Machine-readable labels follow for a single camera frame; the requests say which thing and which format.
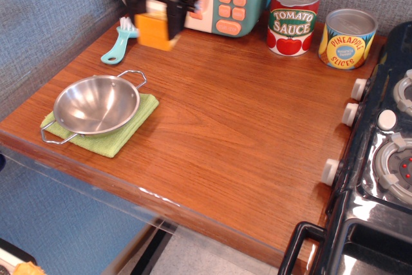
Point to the teal toy dish brush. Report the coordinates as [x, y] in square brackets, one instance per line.
[125, 31]

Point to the grey stove burner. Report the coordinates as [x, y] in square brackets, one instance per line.
[399, 93]
[392, 166]

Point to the tomato sauce tin can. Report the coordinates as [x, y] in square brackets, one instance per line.
[291, 25]

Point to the white round stove button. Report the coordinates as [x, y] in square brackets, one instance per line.
[386, 120]

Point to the black toy stove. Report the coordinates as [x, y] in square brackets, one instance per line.
[368, 230]

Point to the green folded cloth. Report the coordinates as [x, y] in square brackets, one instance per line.
[107, 145]

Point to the white stove knob middle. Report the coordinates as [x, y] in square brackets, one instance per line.
[349, 114]

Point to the orange object bottom left corner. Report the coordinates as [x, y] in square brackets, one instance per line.
[28, 268]

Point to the white stove knob front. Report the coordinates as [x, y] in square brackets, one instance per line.
[329, 171]

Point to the white stove knob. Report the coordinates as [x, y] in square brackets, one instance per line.
[329, 171]
[358, 89]
[349, 114]

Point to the stainless steel two-handled bowl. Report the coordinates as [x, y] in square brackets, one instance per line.
[97, 106]

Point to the grey front stove burner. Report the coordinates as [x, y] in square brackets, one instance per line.
[392, 166]

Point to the orange pumpkin wedge toy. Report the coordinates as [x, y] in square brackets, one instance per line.
[154, 31]

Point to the pineapple slices tin can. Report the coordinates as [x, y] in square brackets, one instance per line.
[347, 38]

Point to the grey rear stove burner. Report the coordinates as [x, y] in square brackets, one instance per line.
[399, 93]

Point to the white stove knob rear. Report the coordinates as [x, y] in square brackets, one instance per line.
[358, 89]

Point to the black oven door handle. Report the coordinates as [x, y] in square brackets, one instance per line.
[302, 231]

